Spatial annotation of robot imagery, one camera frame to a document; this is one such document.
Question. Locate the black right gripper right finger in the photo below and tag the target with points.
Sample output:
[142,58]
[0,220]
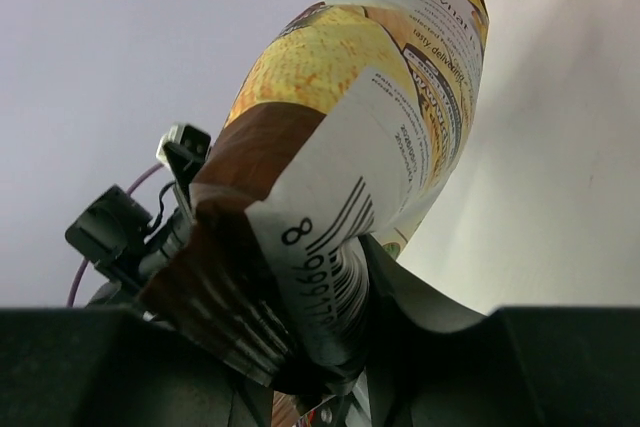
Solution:
[434,362]

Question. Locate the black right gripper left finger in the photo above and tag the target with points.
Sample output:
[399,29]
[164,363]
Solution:
[106,367]

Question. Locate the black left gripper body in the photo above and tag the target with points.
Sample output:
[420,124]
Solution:
[123,241]

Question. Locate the brown Chuba chips bag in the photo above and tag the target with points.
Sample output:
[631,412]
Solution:
[349,124]

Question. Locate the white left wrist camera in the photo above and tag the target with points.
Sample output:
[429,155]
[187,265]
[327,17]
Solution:
[193,139]

